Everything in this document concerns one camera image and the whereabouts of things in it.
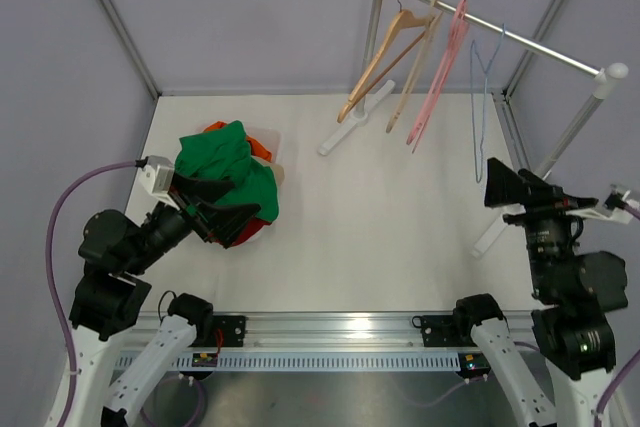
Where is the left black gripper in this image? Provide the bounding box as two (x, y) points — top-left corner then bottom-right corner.
(124, 171), (260, 276)

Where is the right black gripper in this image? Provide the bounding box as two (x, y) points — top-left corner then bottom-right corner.
(485, 156), (599, 297)

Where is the red t shirt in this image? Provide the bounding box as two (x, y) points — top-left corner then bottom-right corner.
(232, 217), (271, 247)

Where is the green t shirt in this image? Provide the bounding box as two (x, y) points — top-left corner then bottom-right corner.
(174, 121), (279, 223)

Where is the orange t shirt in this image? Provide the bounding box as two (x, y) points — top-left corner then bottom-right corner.
(203, 121), (273, 163)

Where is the beige t shirt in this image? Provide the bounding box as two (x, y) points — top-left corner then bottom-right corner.
(258, 158), (285, 189)

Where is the blue hanger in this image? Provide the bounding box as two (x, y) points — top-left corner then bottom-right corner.
(469, 24), (506, 184)

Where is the beige plastic hanger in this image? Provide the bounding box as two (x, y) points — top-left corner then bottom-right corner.
(386, 0), (443, 134)

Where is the pink plastic hanger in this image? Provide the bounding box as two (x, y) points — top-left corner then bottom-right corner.
(405, 0), (471, 145)

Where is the wooden hanger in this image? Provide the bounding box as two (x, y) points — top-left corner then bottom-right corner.
(336, 0), (437, 124)

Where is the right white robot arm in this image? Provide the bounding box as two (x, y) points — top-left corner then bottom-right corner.
(452, 158), (639, 426)

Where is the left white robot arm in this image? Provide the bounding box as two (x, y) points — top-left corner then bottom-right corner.
(45, 157), (260, 426)

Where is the clear plastic basket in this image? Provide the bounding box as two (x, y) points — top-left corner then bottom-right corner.
(240, 121), (282, 242)

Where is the metal clothes rack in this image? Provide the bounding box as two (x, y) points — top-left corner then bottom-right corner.
(316, 0), (629, 258)

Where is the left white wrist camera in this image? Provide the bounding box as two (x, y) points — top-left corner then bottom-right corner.
(135, 155), (178, 209)

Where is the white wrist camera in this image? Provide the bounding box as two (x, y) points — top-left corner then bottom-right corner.
(569, 184), (639, 224)
(135, 155), (178, 209)

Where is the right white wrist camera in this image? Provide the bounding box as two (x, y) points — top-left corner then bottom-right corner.
(569, 184), (639, 224)

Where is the aluminium mounting rail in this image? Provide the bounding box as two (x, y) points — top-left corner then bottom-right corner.
(124, 311), (535, 353)

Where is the white slotted cable duct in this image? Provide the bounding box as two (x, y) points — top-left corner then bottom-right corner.
(167, 351), (461, 372)

